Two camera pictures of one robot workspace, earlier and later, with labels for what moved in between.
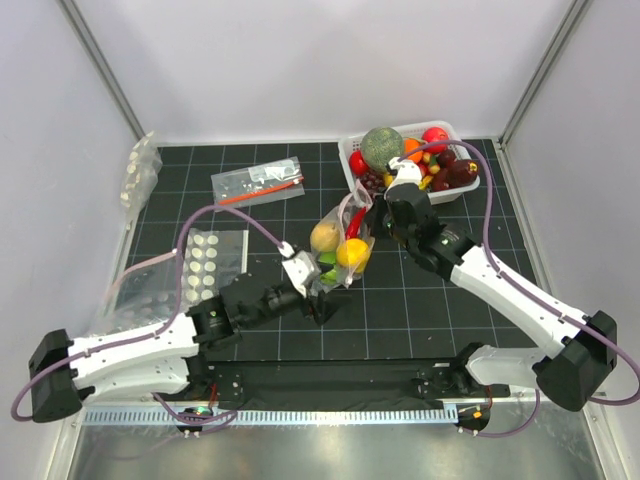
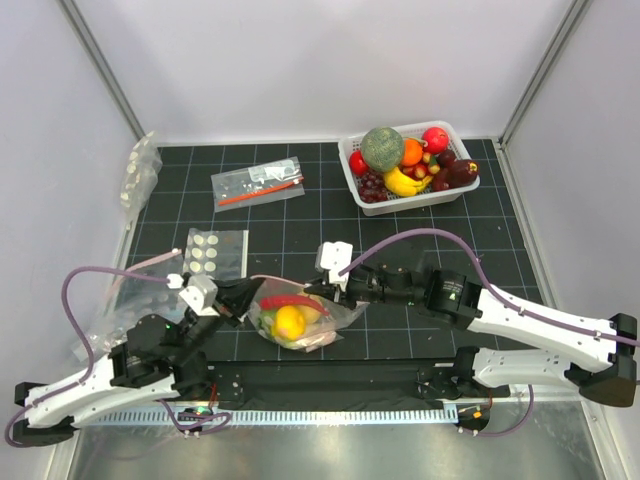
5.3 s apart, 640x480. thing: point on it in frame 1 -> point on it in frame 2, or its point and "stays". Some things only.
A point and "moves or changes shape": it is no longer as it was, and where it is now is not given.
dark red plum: [446, 159] stays
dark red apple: [462, 172] stays
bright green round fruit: [328, 277] moves or changes shape
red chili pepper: [356, 223] moves or changes shape
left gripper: [326, 305] -> [235, 295]
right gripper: [372, 219] -> [323, 288]
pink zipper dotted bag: [343, 239] -> [296, 316]
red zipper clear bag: [258, 184] stays
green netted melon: [380, 145] stays
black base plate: [337, 381] stays
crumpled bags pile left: [144, 295] stays
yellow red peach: [354, 253] -> [289, 323]
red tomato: [358, 164] stays
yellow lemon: [325, 237] moves or changes shape
